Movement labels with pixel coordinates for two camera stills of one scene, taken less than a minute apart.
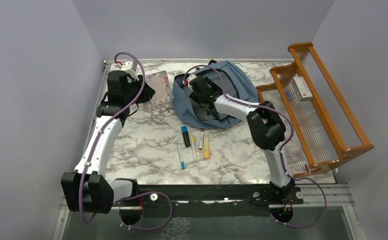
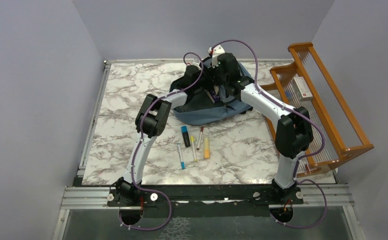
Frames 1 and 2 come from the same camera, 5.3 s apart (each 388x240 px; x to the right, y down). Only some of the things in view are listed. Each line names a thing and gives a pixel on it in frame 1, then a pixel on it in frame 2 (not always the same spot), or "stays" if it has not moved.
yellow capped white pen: x=192 y=141 stays
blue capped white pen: x=182 y=163 stays
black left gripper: x=146 y=94 to x=209 y=83
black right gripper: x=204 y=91 to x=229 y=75
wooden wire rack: x=320 y=131 stays
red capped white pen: x=201 y=139 stays
